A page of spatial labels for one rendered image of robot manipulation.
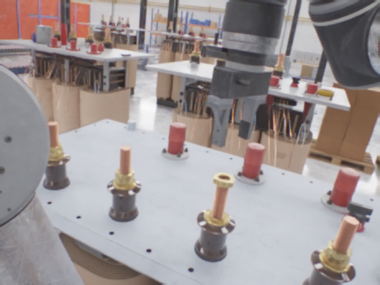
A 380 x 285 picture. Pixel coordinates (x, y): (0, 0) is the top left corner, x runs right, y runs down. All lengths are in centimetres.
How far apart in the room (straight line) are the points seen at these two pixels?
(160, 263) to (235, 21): 54
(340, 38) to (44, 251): 44
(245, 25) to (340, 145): 501
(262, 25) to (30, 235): 45
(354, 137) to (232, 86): 496
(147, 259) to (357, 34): 61
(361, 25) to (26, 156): 40
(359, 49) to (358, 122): 496
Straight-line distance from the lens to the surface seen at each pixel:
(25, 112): 27
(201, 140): 256
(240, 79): 52
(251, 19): 52
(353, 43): 43
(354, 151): 550
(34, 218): 32
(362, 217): 103
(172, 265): 72
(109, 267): 112
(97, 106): 309
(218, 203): 67
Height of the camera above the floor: 188
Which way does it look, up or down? 22 degrees down
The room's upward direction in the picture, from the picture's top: 7 degrees clockwise
